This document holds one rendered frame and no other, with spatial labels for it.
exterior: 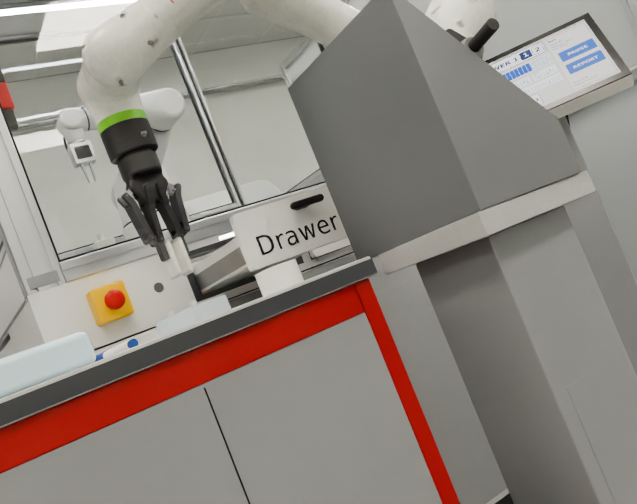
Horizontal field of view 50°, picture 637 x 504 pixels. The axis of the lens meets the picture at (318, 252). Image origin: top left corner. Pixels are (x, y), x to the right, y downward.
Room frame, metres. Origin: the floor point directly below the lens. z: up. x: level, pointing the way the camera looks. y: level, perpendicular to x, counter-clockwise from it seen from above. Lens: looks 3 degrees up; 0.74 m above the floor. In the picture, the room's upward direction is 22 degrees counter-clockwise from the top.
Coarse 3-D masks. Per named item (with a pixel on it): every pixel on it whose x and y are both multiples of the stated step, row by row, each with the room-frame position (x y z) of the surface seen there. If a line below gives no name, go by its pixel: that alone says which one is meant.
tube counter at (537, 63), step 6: (546, 54) 1.97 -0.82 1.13; (534, 60) 1.97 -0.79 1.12; (540, 60) 1.96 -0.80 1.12; (546, 60) 1.95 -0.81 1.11; (552, 60) 1.94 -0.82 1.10; (522, 66) 1.98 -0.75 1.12; (528, 66) 1.97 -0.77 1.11; (534, 66) 1.96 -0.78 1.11; (540, 66) 1.95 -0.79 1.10; (510, 72) 1.99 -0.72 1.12; (516, 72) 1.98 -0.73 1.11; (522, 72) 1.97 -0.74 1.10; (528, 72) 1.96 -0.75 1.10; (510, 78) 1.98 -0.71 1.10; (516, 78) 1.97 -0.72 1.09
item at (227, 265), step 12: (216, 252) 1.40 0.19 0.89; (228, 252) 1.35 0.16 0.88; (240, 252) 1.31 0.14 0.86; (204, 264) 1.47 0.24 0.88; (216, 264) 1.41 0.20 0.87; (228, 264) 1.37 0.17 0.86; (240, 264) 1.32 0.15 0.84; (276, 264) 1.59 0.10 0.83; (204, 276) 1.48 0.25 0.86; (216, 276) 1.43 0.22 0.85; (228, 276) 1.39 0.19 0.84; (240, 276) 1.50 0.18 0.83; (204, 288) 1.51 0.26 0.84; (216, 288) 1.58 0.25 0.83
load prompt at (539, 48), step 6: (540, 42) 2.00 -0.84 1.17; (528, 48) 2.01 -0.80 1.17; (534, 48) 2.00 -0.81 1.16; (540, 48) 1.99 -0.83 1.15; (516, 54) 2.02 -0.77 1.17; (522, 54) 2.01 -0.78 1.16; (528, 54) 2.00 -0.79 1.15; (534, 54) 1.99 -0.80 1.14; (504, 60) 2.03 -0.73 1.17; (510, 60) 2.02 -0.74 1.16; (516, 60) 2.01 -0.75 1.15; (522, 60) 2.00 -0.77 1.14; (492, 66) 2.04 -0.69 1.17; (498, 66) 2.03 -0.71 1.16; (504, 66) 2.02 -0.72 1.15; (510, 66) 2.00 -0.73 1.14
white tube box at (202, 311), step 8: (224, 296) 1.27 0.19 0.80; (200, 304) 1.23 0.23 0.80; (208, 304) 1.24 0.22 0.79; (216, 304) 1.25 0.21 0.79; (224, 304) 1.26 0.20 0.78; (184, 312) 1.23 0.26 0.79; (192, 312) 1.21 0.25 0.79; (200, 312) 1.22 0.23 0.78; (208, 312) 1.24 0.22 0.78; (216, 312) 1.25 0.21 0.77; (168, 320) 1.27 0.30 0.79; (176, 320) 1.25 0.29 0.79; (184, 320) 1.23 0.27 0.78; (192, 320) 1.22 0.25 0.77; (200, 320) 1.22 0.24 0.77; (160, 328) 1.29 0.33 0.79; (168, 328) 1.27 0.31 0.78; (176, 328) 1.26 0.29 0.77; (160, 336) 1.29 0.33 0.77
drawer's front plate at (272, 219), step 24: (312, 192) 1.35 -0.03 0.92; (240, 216) 1.26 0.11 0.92; (264, 216) 1.28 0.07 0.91; (288, 216) 1.31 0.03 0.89; (312, 216) 1.34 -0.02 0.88; (336, 216) 1.37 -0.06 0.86; (240, 240) 1.25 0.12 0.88; (264, 240) 1.27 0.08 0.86; (312, 240) 1.33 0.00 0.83; (336, 240) 1.36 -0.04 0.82; (264, 264) 1.26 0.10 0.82
